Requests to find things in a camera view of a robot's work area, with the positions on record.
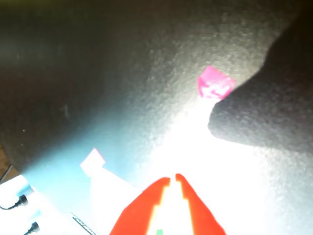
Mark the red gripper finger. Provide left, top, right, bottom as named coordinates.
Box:
left=175, top=173, right=227, bottom=235
left=109, top=177, right=171, bottom=235

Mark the white paper sheet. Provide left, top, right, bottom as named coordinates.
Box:
left=89, top=166, right=137, bottom=231

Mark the black dashed scale strip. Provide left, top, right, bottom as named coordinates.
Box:
left=70, top=211, right=96, bottom=235

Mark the pink tape square marker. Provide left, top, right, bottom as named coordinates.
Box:
left=197, top=64, right=236, bottom=101
left=79, top=147, right=106, bottom=177

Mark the black power plug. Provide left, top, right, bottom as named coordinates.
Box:
left=0, top=194, right=29, bottom=211
left=23, top=221, right=40, bottom=235

